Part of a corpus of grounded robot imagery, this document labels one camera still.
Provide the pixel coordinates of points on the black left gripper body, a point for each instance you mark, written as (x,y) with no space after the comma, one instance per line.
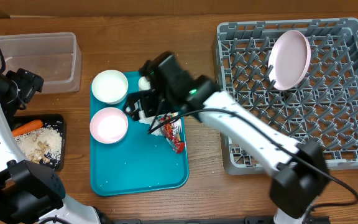
(24,85)

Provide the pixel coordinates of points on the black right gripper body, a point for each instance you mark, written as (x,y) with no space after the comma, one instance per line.
(146,101)

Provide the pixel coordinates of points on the red snack wrapper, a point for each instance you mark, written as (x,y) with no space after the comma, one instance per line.
(175,140)

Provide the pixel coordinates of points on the orange carrot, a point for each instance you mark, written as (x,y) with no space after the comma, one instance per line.
(28,127)

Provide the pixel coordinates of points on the white bowl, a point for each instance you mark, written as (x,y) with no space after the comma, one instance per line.
(110,86)

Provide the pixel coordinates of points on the pink bowl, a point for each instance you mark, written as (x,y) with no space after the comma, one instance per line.
(109,125)

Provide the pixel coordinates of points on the large white plate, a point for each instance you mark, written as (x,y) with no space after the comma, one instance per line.
(290,58)

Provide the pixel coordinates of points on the white tissue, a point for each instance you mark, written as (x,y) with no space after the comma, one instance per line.
(148,120)

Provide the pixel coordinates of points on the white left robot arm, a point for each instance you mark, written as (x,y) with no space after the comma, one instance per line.
(31,192)

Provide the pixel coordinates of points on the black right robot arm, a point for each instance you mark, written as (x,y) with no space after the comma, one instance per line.
(295,168)

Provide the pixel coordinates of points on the black food waste tray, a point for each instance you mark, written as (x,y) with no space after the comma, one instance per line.
(54,121)

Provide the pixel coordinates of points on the grey plastic dishwasher rack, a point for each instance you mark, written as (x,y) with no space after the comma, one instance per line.
(323,107)

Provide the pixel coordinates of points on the white paper cup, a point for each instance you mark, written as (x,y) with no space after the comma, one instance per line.
(144,84)

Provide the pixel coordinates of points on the white plastic fork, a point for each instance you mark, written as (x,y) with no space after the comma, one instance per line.
(178,125)

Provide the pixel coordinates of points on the clear plastic bin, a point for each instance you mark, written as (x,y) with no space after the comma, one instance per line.
(56,57)

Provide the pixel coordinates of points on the teal plastic serving tray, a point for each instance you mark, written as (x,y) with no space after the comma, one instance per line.
(140,162)

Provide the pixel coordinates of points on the pile of rice and peanuts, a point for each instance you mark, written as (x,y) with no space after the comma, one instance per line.
(42,145)

